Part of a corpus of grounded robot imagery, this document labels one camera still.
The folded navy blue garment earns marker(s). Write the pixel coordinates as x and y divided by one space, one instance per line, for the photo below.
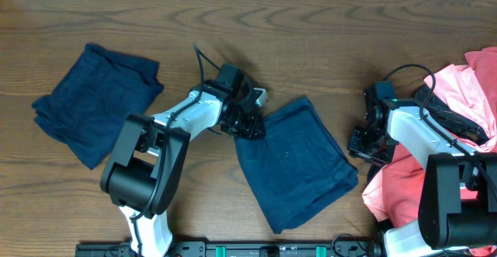
88 107

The navy blue shorts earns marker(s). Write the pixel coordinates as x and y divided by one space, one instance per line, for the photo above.
297 169

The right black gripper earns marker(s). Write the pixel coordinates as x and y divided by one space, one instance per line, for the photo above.
355 147

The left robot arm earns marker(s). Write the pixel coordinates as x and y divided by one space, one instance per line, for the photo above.
145 165

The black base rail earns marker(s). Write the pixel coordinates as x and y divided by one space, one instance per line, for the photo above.
337 247

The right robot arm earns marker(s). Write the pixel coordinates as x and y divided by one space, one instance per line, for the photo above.
457 207

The red printed t-shirt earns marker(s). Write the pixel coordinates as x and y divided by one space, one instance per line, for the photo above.
483 62

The black patterned garment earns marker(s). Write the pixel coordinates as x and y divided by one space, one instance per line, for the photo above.
454 122

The light pink shirt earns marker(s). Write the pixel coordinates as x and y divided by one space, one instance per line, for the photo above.
395 191

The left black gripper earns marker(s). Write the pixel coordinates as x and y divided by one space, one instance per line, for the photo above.
255 121

